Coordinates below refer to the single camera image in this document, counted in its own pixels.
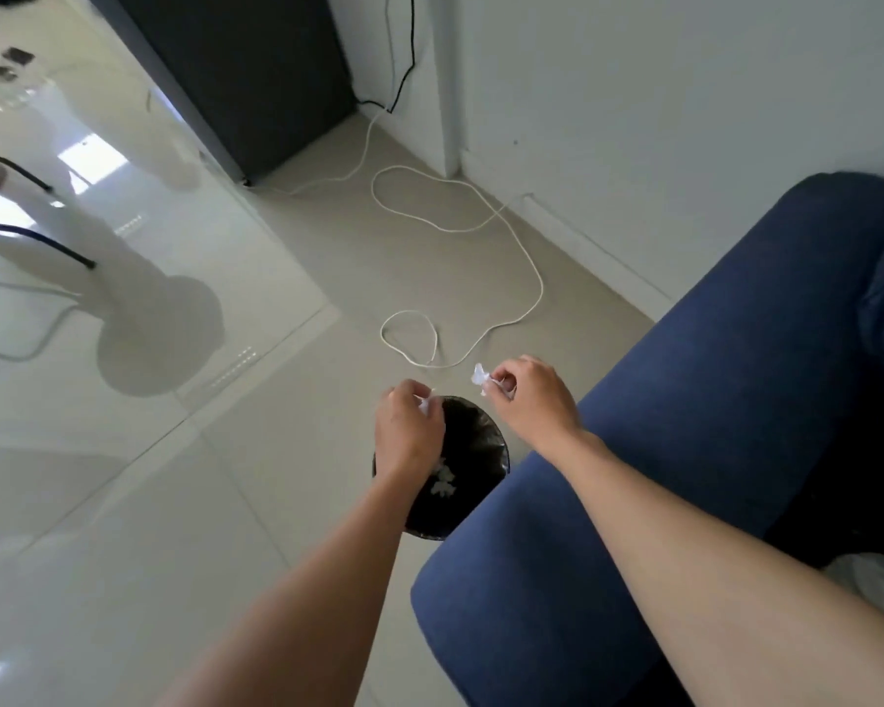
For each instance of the crumpled white paper waste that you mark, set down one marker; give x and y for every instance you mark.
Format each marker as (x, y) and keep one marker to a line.
(443, 482)

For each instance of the person's left forearm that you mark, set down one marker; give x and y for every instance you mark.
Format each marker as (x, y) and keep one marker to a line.
(317, 603)

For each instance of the black trash bin with bag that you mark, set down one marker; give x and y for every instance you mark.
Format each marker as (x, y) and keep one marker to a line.
(479, 449)

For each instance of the blue fabric sofa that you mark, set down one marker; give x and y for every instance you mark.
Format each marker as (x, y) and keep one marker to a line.
(707, 375)

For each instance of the person's right forearm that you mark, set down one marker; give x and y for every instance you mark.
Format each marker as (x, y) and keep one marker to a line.
(707, 566)

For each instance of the person's right fingers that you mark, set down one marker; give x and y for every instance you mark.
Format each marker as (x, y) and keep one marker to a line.
(514, 375)

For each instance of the small white paper scrap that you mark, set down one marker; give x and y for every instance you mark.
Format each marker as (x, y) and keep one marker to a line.
(428, 406)
(482, 375)

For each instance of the person's left fingers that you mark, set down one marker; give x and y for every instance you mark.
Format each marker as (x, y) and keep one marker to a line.
(412, 396)

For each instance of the white cloth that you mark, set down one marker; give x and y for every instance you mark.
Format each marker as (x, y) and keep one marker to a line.
(880, 585)

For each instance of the person's right hand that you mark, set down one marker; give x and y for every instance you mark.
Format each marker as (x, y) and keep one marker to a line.
(541, 404)

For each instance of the person's left hand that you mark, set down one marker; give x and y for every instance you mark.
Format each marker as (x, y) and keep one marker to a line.
(409, 434)

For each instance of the black cabinet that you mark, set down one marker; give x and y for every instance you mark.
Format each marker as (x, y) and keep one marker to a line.
(258, 73)

